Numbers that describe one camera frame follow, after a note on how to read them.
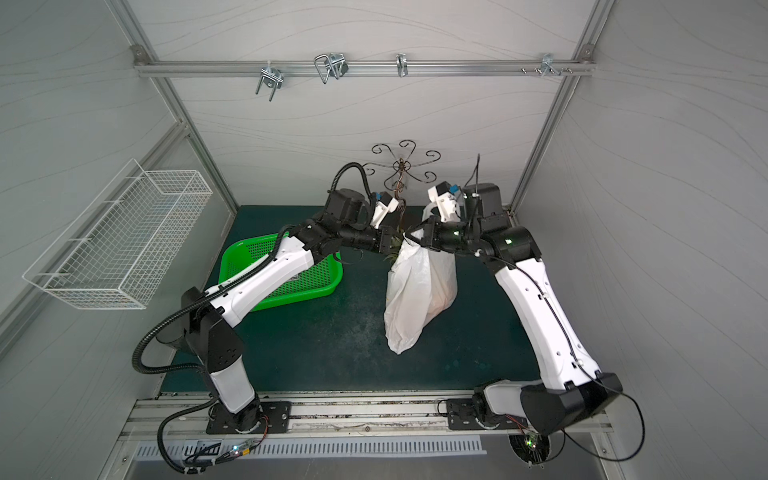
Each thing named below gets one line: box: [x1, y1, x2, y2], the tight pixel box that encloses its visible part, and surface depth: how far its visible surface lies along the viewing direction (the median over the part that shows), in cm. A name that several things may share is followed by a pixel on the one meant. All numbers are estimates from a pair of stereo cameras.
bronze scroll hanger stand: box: [362, 139, 441, 204], surface depth 92 cm
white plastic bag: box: [383, 228, 458, 355], surface depth 72 cm
